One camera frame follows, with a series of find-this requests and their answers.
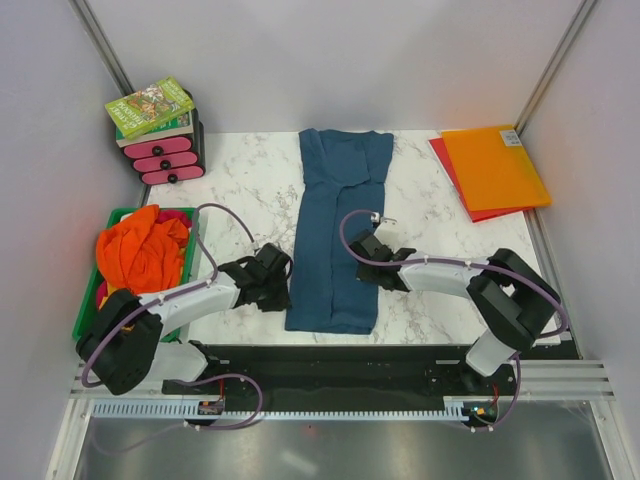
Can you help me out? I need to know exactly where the blue polo shirt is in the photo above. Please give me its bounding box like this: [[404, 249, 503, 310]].
[[285, 129, 394, 335]]

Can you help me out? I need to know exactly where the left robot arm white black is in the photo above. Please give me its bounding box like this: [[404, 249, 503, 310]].
[[76, 243, 293, 395]]

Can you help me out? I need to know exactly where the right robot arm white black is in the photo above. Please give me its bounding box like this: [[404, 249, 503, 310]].
[[346, 230, 567, 394]]

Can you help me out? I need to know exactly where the red plastic folder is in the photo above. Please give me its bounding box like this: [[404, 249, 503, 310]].
[[429, 138, 526, 223]]

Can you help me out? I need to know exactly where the orange shirt in bin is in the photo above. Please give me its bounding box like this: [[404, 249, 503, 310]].
[[95, 204, 192, 295]]

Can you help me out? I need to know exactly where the orange plastic folder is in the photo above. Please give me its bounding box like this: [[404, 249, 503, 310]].
[[441, 124, 552, 212]]

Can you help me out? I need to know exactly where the black pink drawer organizer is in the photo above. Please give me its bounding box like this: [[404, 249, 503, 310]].
[[118, 108, 206, 186]]

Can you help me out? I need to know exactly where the yellow shirt in bin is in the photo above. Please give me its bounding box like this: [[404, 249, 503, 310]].
[[96, 282, 116, 309]]

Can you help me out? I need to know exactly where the dark green book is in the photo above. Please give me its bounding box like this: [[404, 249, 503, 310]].
[[115, 110, 198, 148]]

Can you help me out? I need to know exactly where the light green book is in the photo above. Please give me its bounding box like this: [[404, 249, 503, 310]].
[[105, 76, 195, 140]]

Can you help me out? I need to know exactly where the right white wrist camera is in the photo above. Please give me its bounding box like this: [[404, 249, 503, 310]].
[[370, 212, 398, 235]]

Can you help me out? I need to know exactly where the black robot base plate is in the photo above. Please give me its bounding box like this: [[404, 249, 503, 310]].
[[192, 345, 516, 411]]

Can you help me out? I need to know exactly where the grey slotted cable duct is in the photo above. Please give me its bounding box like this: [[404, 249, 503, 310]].
[[90, 397, 471, 422]]

